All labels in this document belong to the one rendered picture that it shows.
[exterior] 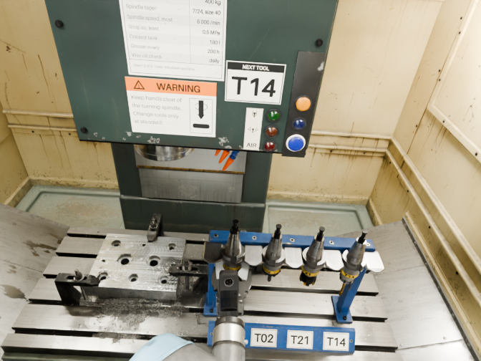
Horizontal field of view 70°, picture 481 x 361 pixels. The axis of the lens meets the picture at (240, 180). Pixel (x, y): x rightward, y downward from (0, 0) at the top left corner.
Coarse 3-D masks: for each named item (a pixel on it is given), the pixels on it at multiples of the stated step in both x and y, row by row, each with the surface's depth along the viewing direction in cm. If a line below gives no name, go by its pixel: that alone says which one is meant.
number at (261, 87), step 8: (248, 80) 58; (256, 80) 58; (264, 80) 58; (272, 80) 58; (248, 88) 59; (256, 88) 59; (264, 88) 59; (272, 88) 59; (248, 96) 60; (256, 96) 60; (264, 96) 60; (272, 96) 59
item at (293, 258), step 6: (288, 246) 96; (288, 252) 94; (294, 252) 94; (300, 252) 95; (288, 258) 93; (294, 258) 93; (300, 258) 93; (288, 264) 91; (294, 264) 91; (300, 264) 91
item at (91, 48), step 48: (48, 0) 51; (96, 0) 51; (240, 0) 51; (288, 0) 51; (336, 0) 51; (96, 48) 55; (240, 48) 55; (288, 48) 55; (96, 96) 60; (288, 96) 60; (144, 144) 67; (192, 144) 66; (240, 144) 66
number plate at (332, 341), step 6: (324, 336) 104; (330, 336) 104; (336, 336) 104; (342, 336) 104; (348, 336) 104; (324, 342) 104; (330, 342) 104; (336, 342) 104; (342, 342) 104; (348, 342) 104; (324, 348) 104; (330, 348) 104; (336, 348) 104; (342, 348) 104; (348, 348) 104
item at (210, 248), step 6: (204, 246) 94; (210, 246) 94; (216, 246) 94; (222, 246) 95; (204, 252) 92; (210, 252) 93; (216, 252) 93; (204, 258) 91; (210, 258) 91; (216, 258) 91
